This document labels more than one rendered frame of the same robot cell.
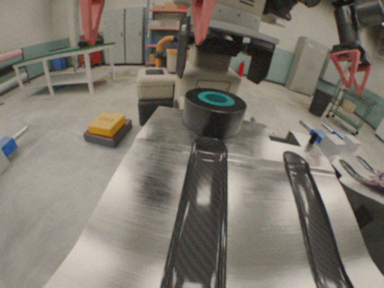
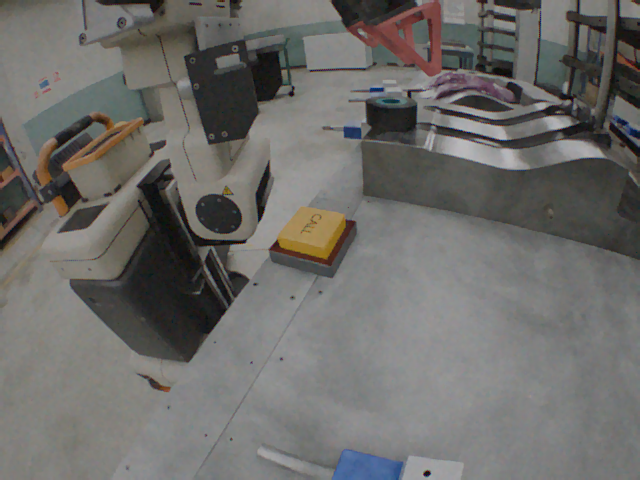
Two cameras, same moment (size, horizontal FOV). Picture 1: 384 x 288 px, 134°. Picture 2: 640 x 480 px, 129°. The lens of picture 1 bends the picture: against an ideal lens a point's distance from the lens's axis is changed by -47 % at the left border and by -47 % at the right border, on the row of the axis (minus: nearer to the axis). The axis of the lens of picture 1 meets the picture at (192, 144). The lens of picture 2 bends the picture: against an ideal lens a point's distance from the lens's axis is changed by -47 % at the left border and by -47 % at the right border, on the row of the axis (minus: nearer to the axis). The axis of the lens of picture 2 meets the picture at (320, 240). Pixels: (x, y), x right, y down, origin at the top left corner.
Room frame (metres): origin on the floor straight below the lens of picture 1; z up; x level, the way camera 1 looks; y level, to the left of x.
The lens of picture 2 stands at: (0.12, 0.41, 1.04)
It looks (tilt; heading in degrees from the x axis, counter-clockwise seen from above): 42 degrees down; 297
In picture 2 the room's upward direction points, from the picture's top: 9 degrees counter-clockwise
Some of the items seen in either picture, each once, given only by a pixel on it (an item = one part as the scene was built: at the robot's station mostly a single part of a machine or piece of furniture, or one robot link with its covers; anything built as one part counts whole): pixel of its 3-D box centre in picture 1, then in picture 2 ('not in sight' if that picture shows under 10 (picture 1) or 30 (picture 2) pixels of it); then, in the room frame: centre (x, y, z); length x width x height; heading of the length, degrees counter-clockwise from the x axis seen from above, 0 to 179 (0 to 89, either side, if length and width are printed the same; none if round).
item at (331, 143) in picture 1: (316, 135); (374, 99); (0.27, -0.29, 0.86); 0.13 x 0.05 x 0.05; 14
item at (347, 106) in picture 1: (348, 106); not in sight; (5.22, -6.65, 0.20); 0.63 x 0.44 x 0.40; 90
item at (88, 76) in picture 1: (61, 67); not in sight; (2.77, 3.17, 0.51); 2.40 x 1.13 x 1.02; 94
